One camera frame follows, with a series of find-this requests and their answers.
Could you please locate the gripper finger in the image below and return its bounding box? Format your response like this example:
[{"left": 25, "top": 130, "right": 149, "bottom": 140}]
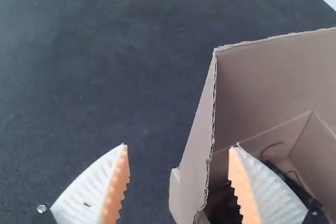
[
  {"left": 36, "top": 142, "right": 131, "bottom": 224},
  {"left": 227, "top": 142, "right": 329, "bottom": 224}
]

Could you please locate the black square fan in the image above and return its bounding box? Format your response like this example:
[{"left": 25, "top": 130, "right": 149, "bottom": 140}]
[{"left": 207, "top": 142, "right": 325, "bottom": 224}]

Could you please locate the cardboard box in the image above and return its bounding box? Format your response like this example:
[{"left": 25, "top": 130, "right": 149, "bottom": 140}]
[{"left": 169, "top": 26, "right": 336, "bottom": 224}]

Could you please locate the black mat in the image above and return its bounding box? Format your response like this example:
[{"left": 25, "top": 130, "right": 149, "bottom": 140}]
[{"left": 0, "top": 0, "right": 336, "bottom": 224}]

